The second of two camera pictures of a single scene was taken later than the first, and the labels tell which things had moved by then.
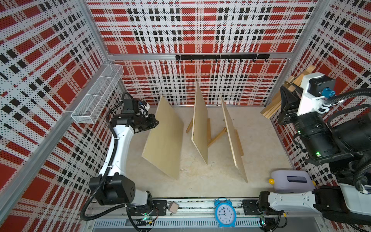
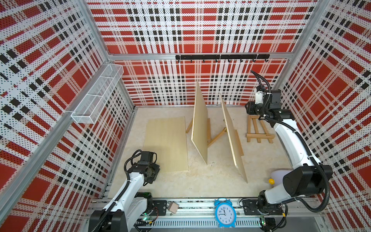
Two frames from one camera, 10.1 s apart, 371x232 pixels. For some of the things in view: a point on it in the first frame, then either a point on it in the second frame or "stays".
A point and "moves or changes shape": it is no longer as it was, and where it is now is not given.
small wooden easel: x=291 y=83 -> x=259 y=136
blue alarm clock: x=225 y=214 stays
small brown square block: x=173 y=207 stays
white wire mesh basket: x=89 y=108 stays
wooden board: x=199 y=135 stays
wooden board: x=234 y=141 stays
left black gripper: x=152 y=123 -> x=155 y=166
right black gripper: x=289 y=103 -> x=249 y=108
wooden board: x=164 y=146 moves or changes shape
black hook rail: x=226 y=57 stays
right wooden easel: x=240 y=146 stays
